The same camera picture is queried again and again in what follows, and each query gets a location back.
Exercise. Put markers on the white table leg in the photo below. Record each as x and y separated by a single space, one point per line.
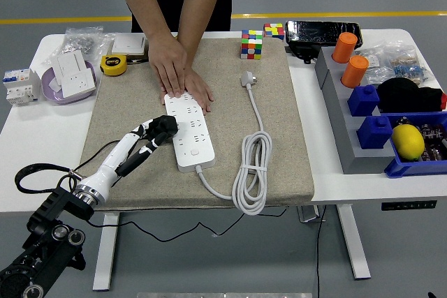
356 259
104 270

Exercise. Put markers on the yellow tape measure black label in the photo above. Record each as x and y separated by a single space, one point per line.
112 65

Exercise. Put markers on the small red piece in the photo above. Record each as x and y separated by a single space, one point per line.
444 100

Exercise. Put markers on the small black knob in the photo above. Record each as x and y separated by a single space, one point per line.
403 120

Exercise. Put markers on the silver metal bracket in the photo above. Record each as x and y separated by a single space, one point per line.
309 216

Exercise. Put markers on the clear bag of metal parts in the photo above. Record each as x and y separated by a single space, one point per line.
82 41

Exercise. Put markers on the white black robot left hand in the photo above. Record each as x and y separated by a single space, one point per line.
111 158

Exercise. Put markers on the orange cylinder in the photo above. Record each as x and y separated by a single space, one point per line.
354 72
344 46

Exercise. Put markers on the small white piece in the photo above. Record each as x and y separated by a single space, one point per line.
54 86

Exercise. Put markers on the purple bowl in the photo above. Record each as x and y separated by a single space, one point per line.
68 100

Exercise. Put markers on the blue plastic bin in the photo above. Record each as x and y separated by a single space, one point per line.
412 169

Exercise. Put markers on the black cracked glossy device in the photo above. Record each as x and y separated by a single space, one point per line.
323 33

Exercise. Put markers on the grey stepped peg base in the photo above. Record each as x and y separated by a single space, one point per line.
349 148

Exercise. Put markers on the grey-brown fabric mat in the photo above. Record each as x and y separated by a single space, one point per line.
223 109

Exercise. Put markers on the large colourful puzzle cube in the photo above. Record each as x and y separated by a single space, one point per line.
251 46

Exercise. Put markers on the black table control panel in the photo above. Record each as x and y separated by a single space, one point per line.
408 205

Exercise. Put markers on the person's left forearm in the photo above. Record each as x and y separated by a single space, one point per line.
202 5

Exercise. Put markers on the small colourful puzzle cube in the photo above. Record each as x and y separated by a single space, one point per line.
273 31

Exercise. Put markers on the person's right hand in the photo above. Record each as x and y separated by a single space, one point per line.
167 64

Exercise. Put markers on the blue peg block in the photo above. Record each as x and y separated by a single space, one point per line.
363 100
374 133

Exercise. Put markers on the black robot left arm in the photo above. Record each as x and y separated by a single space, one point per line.
45 242

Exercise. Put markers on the yellow lemon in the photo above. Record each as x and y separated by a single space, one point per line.
408 142

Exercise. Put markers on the dark electronic parts pile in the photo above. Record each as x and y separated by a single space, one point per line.
434 144

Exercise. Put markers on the black power plug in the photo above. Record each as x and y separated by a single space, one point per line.
167 125

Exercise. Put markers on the black device stand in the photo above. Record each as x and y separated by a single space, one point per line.
302 52

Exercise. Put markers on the white circuit breaker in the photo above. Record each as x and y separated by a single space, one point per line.
19 88

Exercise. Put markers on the person's left hand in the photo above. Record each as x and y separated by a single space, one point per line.
199 88

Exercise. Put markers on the white power strip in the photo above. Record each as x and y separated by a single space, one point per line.
192 151

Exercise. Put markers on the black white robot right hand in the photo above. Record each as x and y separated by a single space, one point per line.
432 295

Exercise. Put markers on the clear bag of small parts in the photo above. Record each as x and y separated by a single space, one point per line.
373 62

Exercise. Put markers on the black cloth bundle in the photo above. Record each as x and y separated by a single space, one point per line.
401 95

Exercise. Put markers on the clear bag of blue clips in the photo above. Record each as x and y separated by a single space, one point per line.
410 67

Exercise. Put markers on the white wall switch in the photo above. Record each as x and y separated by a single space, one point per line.
128 43

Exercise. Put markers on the white wall socket panel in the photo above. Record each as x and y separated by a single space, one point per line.
78 83

